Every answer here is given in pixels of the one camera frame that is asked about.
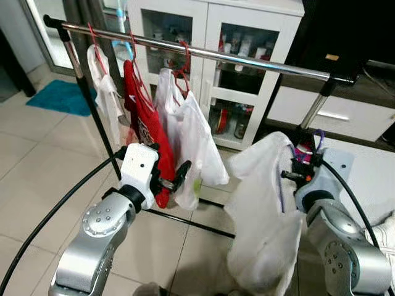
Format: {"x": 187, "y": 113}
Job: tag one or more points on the metal clothes rack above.
{"x": 247, "y": 60}

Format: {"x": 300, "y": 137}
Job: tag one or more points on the red plastic hanger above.
{"x": 132, "y": 52}
{"x": 94, "y": 46}
{"x": 187, "y": 58}

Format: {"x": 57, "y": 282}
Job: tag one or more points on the dark grey curtain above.
{"x": 86, "y": 12}

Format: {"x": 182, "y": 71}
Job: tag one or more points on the small white shirt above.
{"x": 108, "y": 98}

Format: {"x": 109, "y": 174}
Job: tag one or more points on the white drawer unit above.
{"x": 358, "y": 120}

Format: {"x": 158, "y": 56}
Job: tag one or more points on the purple plastic hanger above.
{"x": 323, "y": 140}

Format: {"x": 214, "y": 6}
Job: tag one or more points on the teal floor mat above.
{"x": 62, "y": 97}

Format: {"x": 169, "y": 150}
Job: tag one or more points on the black television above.
{"x": 345, "y": 31}

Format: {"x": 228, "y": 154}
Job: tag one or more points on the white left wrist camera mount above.
{"x": 137, "y": 166}

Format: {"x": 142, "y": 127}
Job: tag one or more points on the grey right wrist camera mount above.
{"x": 339, "y": 165}

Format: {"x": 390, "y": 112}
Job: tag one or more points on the thin white shirt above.
{"x": 262, "y": 216}

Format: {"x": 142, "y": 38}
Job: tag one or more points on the cream stitched trousers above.
{"x": 384, "y": 237}

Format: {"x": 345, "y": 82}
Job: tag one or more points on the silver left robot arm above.
{"x": 108, "y": 216}

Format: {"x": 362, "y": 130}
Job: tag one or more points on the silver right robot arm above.
{"x": 345, "y": 259}

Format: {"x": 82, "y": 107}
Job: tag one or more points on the white glass door cabinet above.
{"x": 208, "y": 24}

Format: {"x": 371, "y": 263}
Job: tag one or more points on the red printed shirt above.
{"x": 145, "y": 123}

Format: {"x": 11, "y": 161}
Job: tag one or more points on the white shirt with green tag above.
{"x": 191, "y": 135}

